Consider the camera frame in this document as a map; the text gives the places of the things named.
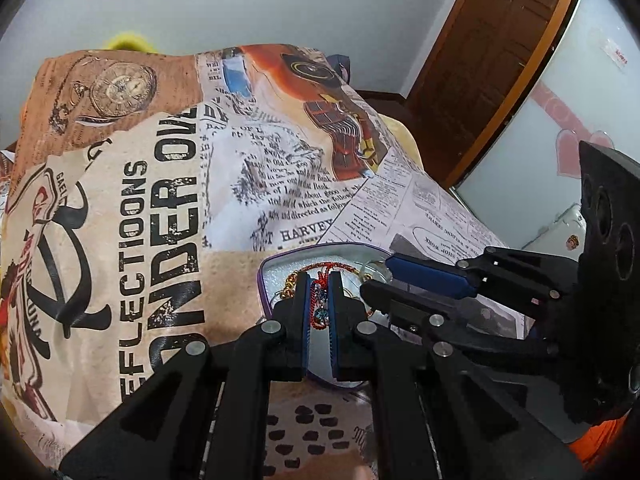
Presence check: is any purple-rimmed metal tray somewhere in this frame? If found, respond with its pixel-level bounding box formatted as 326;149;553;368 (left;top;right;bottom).
257;242;394;391

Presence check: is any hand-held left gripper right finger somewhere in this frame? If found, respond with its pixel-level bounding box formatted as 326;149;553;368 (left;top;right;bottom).
327;271;586;480

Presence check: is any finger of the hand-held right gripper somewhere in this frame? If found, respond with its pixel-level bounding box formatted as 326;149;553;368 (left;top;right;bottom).
360;280;556;368
385;246;583;321

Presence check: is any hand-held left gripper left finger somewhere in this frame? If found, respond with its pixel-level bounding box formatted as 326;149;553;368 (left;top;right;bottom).
59;271;313;480

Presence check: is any dark backpack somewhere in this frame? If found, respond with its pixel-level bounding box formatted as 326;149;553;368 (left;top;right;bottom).
327;52;356;84

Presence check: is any yellow plastic toy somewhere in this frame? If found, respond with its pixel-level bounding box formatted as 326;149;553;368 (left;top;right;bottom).
102;32;156;54

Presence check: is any gold chain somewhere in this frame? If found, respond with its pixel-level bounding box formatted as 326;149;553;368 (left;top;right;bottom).
274;272;301;307

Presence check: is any brown wooden door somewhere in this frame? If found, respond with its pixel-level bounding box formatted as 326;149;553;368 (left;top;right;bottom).
402;0;584;187

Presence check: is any pale yellow blanket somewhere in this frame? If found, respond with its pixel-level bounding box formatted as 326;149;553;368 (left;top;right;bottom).
377;112;426;172

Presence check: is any white suitcase with stickers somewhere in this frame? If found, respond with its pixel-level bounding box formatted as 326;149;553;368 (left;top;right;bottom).
520;202;586;262

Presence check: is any red cord bracelet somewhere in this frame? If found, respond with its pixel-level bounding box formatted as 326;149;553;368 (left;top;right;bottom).
286;261;372;332

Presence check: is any red and white sticker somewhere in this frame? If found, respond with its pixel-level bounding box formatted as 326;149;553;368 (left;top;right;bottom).
602;39;631;69

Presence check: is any clear bead bracelet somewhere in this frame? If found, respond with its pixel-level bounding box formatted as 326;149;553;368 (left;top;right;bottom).
357;258;396;284

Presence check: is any printed newspaper pattern blanket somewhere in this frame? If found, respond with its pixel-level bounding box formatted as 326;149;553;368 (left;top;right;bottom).
0;44;532;480

